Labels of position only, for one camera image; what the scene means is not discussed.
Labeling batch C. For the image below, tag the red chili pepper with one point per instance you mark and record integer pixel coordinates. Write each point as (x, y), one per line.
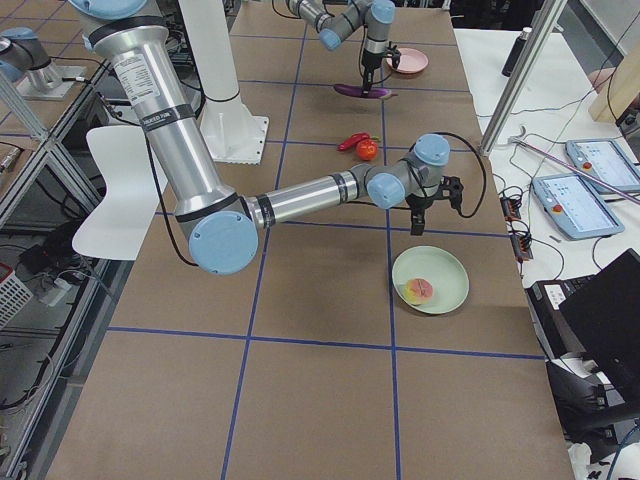
(354, 139)

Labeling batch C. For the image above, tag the white chair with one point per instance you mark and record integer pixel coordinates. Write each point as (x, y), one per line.
(116, 228)

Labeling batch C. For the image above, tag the black laptop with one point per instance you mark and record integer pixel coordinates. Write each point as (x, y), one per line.
(597, 315)

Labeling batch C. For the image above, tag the black water bottle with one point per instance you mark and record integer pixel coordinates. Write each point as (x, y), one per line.
(516, 51)

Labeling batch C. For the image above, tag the white plastic basket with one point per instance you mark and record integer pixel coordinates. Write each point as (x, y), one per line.
(15, 295)

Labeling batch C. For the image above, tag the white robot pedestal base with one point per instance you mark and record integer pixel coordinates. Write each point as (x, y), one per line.
(231, 132)

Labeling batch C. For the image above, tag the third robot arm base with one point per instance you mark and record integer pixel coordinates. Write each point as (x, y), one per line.
(26, 63)

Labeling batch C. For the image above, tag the aluminium frame post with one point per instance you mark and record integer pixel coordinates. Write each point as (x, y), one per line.
(542, 28)

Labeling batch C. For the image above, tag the orange connector board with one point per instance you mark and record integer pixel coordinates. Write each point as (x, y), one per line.
(519, 232)

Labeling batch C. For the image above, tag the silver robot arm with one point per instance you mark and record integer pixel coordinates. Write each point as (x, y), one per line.
(222, 226)
(375, 17)

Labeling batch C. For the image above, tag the red pomegranate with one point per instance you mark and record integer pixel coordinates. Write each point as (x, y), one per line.
(367, 149)

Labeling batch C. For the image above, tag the purple eggplant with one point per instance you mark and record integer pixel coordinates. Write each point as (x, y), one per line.
(358, 92)

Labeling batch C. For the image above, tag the pink plate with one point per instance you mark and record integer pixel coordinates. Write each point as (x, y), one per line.
(410, 61)

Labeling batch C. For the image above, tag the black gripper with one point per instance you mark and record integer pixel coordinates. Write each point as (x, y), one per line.
(419, 203)
(370, 68)

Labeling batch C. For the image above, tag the reacher grabber stick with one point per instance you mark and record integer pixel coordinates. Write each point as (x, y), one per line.
(520, 141)

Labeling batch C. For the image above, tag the peach fruit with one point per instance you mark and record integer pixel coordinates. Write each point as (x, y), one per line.
(417, 291)

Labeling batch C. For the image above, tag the teach pendant tablet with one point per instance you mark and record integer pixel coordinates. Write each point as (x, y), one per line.
(605, 160)
(575, 207)

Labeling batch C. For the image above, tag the far teach pendant tablet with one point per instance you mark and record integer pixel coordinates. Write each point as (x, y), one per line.
(605, 160)

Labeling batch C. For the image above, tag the green plate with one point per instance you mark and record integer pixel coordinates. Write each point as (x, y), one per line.
(442, 269)

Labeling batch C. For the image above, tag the near teach pendant tablet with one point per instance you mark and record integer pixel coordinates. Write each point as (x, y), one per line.
(575, 207)

